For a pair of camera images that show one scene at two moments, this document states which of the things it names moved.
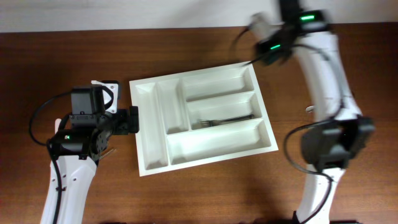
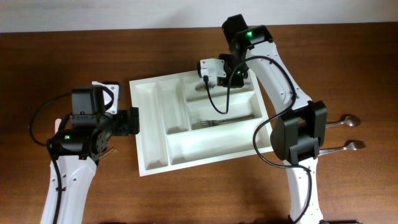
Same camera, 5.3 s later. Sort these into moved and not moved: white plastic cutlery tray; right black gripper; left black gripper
Moved: right black gripper
Not moved: white plastic cutlery tray; left black gripper
